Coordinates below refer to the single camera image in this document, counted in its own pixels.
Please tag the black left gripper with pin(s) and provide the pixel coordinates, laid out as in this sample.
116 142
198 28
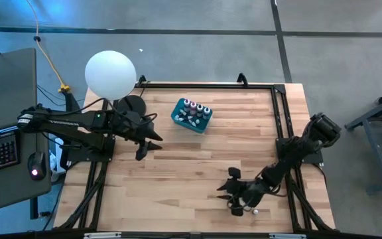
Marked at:
129 127

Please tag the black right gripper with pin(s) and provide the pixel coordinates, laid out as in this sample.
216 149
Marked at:
249 192

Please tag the small red food coloring bottle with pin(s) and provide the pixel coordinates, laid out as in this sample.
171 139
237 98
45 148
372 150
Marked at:
177 117

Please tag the small dark food coloring bottle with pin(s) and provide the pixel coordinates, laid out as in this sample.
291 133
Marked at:
189 117
183 113

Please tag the large bottle black tip cap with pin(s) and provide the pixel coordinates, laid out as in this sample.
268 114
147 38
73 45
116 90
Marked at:
187 103

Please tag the large bottle purple cap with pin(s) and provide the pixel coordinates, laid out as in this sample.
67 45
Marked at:
193 107

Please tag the large food coloring bottle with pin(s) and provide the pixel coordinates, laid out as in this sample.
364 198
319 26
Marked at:
200 109

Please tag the large bottle blue cap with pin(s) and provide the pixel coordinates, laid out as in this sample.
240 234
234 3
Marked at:
206 112

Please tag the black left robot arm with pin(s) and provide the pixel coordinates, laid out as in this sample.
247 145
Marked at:
61 123

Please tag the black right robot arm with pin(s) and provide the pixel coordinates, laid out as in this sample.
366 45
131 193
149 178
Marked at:
297 149

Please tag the teal plastic bin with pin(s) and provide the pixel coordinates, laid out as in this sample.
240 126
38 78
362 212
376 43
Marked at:
184 123

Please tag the white globe lamp black base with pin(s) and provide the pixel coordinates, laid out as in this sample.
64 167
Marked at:
109 74

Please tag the black computer mouse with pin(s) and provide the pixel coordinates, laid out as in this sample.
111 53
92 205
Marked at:
36 164

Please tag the grey desk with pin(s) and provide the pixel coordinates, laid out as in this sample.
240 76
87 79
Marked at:
12 192

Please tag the grey monitor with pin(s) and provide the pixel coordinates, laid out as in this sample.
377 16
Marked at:
5 89

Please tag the grey metal stand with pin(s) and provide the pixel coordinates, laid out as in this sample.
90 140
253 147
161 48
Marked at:
376 112

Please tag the black frame clamp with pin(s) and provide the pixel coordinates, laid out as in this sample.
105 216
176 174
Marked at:
242 79
142 80

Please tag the white metal bracket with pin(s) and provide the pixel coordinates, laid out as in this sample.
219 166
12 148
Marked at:
287 236
101 235

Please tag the black aluminium table frame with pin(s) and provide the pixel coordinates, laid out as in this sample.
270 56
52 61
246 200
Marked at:
211 86

